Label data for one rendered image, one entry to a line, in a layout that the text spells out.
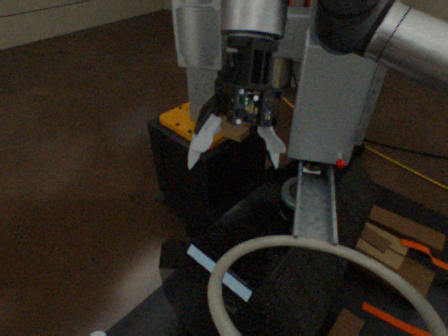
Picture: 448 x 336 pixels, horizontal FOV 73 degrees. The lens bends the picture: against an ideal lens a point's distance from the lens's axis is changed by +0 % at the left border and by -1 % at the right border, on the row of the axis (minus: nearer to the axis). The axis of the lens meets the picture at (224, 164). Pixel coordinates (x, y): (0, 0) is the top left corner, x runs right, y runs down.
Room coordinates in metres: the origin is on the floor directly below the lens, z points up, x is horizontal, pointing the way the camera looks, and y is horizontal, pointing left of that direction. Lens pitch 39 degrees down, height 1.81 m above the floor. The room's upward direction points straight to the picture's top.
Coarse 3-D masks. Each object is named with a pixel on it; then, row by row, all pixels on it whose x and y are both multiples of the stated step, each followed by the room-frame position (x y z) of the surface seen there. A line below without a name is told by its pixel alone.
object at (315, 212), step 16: (304, 176) 0.86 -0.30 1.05; (320, 176) 0.86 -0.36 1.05; (304, 192) 0.77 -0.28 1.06; (320, 192) 0.77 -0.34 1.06; (304, 208) 0.69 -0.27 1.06; (320, 208) 0.69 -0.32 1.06; (304, 224) 0.62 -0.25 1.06; (320, 224) 0.62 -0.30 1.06; (336, 224) 0.58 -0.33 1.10; (336, 240) 0.52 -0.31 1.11
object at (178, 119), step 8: (184, 104) 1.94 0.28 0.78; (168, 112) 1.82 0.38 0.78; (176, 112) 1.82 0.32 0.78; (184, 112) 1.82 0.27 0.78; (160, 120) 1.74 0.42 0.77; (168, 120) 1.72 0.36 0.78; (176, 120) 1.72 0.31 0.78; (184, 120) 1.72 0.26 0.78; (176, 128) 1.63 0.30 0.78; (184, 128) 1.62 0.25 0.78; (192, 128) 1.62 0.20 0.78; (184, 136) 1.57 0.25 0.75; (216, 136) 1.53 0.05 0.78; (224, 136) 1.54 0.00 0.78; (216, 144) 1.49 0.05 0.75
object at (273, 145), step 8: (256, 128) 0.42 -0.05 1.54; (264, 128) 0.42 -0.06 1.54; (272, 128) 0.42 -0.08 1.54; (264, 136) 0.41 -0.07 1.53; (272, 136) 0.40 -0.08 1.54; (264, 144) 0.41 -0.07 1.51; (272, 144) 0.41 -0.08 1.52; (280, 144) 0.38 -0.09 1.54; (272, 152) 0.41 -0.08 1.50; (280, 152) 0.39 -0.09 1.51; (272, 160) 0.40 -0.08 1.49
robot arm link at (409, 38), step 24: (384, 0) 0.49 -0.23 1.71; (336, 24) 0.48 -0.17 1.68; (360, 24) 0.48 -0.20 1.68; (384, 24) 0.47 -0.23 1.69; (408, 24) 0.46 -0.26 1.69; (432, 24) 0.45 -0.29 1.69; (336, 48) 0.52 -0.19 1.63; (360, 48) 0.48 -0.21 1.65; (384, 48) 0.46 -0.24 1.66; (408, 48) 0.44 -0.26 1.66; (432, 48) 0.43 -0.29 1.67; (408, 72) 0.44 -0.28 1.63; (432, 72) 0.42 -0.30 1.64
